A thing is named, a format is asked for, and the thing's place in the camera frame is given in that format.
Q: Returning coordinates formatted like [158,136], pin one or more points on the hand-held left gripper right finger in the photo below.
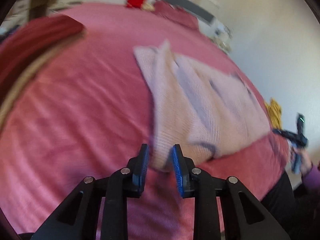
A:
[177,170]

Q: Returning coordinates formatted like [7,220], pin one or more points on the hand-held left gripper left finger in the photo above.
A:
[146,160]

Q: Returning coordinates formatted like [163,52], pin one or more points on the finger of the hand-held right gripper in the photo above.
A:
[283,133]

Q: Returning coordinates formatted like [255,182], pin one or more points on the pale pink knit sweater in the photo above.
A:
[200,105]

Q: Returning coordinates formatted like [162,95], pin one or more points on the person's right forearm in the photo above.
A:
[312,180]

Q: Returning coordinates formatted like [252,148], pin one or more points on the person's right hand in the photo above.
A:
[306,163]

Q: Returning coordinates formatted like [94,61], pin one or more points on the yellow garment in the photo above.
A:
[273,112]

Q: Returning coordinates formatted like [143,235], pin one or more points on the person's black pants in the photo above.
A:
[277,200]

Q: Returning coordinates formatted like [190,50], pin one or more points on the pink bed blanket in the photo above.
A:
[80,130]

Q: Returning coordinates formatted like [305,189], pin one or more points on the white leaf-print nightstand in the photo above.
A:
[221,36]

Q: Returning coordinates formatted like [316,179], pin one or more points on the dark pink pillow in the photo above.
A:
[175,15]

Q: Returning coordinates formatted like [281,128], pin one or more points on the cream plush toy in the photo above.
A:
[148,7]

